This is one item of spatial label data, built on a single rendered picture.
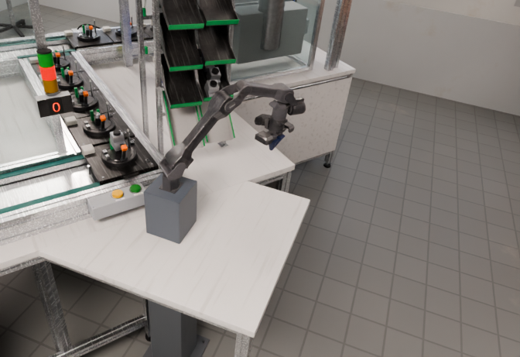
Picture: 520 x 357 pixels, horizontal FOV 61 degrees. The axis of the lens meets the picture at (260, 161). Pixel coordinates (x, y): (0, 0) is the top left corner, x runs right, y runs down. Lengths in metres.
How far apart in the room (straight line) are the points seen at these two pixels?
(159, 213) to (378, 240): 1.86
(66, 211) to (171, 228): 0.39
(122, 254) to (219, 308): 0.41
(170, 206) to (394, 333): 1.57
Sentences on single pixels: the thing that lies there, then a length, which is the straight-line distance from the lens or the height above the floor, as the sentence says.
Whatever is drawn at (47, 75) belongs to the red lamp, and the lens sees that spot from 1.80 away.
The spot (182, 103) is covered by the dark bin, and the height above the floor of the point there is 1.20.
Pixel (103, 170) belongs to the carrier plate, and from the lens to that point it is 1.87.
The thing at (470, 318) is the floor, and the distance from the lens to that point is 2.95.
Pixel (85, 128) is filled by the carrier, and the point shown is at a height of 0.99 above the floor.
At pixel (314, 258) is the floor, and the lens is 2.89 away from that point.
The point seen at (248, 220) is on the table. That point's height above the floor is 0.86.
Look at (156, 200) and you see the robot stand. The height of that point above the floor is 1.04.
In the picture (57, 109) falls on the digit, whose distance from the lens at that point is 1.86.
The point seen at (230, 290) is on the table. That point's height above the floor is 0.86.
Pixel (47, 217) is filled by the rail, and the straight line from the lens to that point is 1.77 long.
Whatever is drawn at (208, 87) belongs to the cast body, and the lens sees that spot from 1.86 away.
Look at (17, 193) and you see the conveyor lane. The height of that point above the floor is 0.92.
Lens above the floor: 2.08
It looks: 35 degrees down
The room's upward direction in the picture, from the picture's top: 7 degrees clockwise
